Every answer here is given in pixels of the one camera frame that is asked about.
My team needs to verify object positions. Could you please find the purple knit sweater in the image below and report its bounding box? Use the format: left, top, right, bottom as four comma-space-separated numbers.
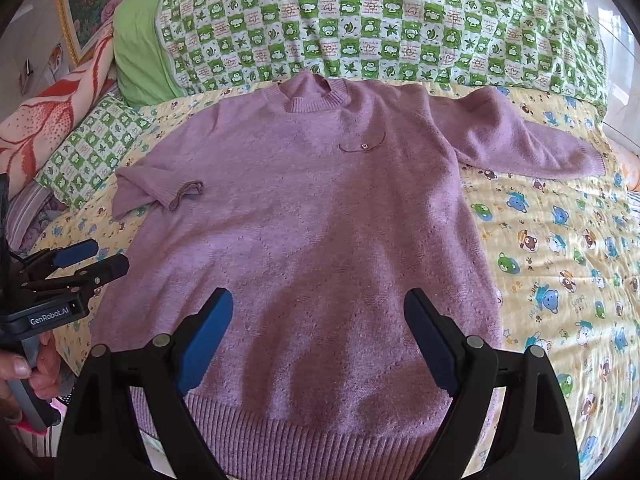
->
90, 72, 604, 479

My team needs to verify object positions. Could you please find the person's left hand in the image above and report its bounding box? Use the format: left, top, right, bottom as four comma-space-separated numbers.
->
0, 332, 61, 422

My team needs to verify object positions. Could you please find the striped grey purple pillow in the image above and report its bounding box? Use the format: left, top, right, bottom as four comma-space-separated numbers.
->
6, 180, 67, 256

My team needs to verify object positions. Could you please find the green checkered pillow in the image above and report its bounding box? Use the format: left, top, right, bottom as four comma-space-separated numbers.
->
35, 96, 151, 209

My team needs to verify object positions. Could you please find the red white floral blanket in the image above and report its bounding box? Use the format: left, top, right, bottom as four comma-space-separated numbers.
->
1, 24, 116, 197

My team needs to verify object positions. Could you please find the yellow cartoon bear bedsheet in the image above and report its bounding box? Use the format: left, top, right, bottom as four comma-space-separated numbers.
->
27, 78, 640, 478

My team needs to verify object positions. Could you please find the green checkered quilt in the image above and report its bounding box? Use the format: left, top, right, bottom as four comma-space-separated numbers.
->
114, 0, 606, 110

